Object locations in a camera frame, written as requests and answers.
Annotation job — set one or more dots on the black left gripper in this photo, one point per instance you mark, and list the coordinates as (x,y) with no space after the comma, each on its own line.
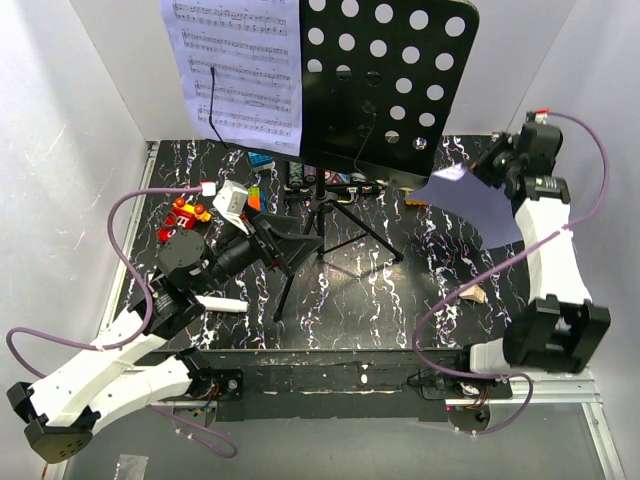
(291,248)

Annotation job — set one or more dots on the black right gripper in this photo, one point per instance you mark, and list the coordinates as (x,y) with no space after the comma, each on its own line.
(502,140)

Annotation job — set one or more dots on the sheet music page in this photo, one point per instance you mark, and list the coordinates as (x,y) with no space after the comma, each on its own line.
(235,75)
(487,209)

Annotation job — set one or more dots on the black music stand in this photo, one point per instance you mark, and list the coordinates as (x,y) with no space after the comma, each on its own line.
(364,86)

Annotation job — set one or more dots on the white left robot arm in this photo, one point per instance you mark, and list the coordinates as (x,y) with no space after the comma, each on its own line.
(64,410)

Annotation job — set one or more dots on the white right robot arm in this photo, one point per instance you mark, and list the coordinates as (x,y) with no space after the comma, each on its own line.
(560,328)

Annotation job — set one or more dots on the blue orange toy block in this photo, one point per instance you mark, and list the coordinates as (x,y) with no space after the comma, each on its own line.
(256,199)

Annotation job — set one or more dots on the light blue toy block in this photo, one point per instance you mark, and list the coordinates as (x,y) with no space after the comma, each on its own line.
(260,162)

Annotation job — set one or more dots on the red toy bus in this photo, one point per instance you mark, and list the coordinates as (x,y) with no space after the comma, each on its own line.
(183,215)

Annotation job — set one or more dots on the small beige wood scrap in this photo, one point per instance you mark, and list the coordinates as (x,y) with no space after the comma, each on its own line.
(474,294)

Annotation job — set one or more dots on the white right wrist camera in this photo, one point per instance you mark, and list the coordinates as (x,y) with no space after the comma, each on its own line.
(538,116)

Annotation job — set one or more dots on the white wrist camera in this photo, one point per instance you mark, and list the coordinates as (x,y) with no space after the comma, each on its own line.
(229,201)
(538,116)

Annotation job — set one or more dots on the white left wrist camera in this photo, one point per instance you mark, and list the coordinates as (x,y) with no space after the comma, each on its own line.
(229,201)

